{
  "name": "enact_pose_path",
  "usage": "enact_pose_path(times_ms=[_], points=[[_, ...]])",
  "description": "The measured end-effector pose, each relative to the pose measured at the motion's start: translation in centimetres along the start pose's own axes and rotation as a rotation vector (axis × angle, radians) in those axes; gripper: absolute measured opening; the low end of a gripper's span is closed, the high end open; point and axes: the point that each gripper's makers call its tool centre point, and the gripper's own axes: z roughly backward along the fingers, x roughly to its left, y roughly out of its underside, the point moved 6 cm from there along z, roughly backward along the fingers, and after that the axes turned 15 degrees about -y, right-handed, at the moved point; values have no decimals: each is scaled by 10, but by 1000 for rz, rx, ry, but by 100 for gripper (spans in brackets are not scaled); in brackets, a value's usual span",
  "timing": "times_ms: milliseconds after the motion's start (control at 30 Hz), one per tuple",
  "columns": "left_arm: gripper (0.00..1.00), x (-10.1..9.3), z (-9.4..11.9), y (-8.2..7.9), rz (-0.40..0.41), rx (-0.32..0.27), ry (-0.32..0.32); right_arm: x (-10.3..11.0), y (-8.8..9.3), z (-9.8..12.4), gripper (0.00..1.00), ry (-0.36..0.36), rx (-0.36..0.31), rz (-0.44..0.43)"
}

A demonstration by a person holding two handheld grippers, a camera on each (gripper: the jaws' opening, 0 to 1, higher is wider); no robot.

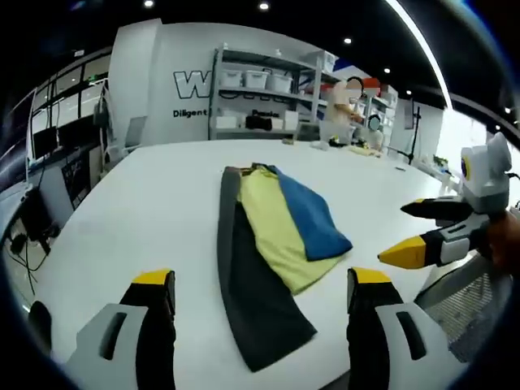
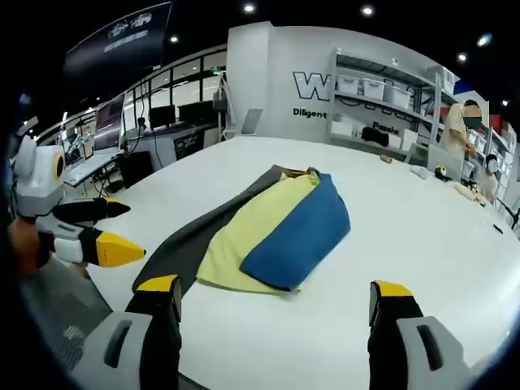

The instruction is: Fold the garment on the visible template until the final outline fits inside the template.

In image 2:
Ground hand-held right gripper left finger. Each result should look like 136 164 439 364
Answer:
71 274 183 390

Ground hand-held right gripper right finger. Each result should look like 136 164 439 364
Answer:
367 279 475 390

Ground yellow blue grey garment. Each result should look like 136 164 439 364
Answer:
132 164 352 294

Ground person's left hand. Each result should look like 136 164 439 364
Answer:
6 219 44 275

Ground white desk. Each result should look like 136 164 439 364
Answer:
63 149 125 188

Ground black computer tower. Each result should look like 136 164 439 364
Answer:
117 150 154 190

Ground grey mesh office chair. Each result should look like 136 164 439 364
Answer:
18 259 117 371

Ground large display screen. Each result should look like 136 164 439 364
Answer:
93 92 127 151

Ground black monitor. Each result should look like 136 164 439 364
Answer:
149 104 176 130
177 100 215 125

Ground dark counter desk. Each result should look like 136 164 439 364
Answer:
123 121 223 171

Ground hanging dark banner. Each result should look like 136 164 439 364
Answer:
63 2 174 78

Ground beige cloth items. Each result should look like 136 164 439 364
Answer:
453 181 484 202

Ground white floor stand device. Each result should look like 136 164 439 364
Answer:
213 72 237 141

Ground black tripod stand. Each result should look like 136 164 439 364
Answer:
497 197 520 233

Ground black cloth bundle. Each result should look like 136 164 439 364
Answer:
360 126 392 146

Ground grey metal shelving unit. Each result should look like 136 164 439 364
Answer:
430 64 519 196
327 44 460 163

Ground white storage bin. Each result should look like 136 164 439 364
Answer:
386 85 415 109
335 75 358 95
359 77 386 101

